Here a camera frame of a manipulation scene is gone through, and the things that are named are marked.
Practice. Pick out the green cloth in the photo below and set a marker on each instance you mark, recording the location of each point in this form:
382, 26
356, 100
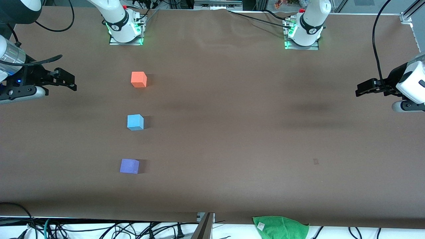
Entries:
282, 229

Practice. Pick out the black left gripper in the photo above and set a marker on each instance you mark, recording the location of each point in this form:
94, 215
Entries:
392, 79

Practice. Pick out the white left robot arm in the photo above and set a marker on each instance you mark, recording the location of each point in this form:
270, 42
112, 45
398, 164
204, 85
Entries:
312, 20

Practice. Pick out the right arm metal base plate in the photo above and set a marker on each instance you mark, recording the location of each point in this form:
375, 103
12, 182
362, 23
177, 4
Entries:
126, 43

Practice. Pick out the light blue foam block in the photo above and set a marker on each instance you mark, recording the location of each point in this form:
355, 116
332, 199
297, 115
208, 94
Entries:
134, 122

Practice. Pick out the aluminium frame profile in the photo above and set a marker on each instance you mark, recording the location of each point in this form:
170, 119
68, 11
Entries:
406, 16

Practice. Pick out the brown table cover sheet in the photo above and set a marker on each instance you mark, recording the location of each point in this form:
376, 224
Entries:
232, 172

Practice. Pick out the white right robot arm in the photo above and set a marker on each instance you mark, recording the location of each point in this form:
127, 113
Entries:
116, 16

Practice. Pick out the small orange object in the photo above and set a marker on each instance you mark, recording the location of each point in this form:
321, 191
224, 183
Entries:
280, 3

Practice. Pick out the purple foam block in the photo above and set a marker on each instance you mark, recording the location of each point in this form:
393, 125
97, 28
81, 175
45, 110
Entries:
128, 166

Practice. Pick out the grey metal rack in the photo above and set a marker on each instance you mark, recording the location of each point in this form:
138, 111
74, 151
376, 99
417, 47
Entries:
217, 4

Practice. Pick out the orange foam block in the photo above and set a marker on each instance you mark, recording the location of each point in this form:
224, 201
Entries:
137, 80

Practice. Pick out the aluminium frame post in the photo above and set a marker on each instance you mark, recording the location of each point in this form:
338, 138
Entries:
204, 230

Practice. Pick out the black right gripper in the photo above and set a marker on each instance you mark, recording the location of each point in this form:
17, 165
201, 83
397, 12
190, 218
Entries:
33, 73

